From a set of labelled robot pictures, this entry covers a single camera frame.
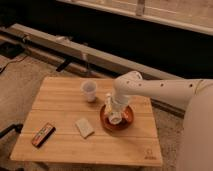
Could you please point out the black floor bracket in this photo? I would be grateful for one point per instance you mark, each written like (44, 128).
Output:
(63, 65)

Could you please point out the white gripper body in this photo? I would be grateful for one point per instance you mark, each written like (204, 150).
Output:
(119, 102)

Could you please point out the wooden table top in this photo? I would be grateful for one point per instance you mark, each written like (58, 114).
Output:
(61, 103)

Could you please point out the white paper cup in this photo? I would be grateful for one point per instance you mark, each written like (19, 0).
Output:
(89, 90)

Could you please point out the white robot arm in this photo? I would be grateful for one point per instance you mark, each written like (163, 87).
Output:
(193, 95)

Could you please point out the grey metal floor rail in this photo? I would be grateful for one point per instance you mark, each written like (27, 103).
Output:
(76, 50)

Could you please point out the black colourful candy bar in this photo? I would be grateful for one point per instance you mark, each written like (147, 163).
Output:
(42, 135)

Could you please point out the white rectangular sponge block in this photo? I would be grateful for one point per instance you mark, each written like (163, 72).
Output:
(84, 127)

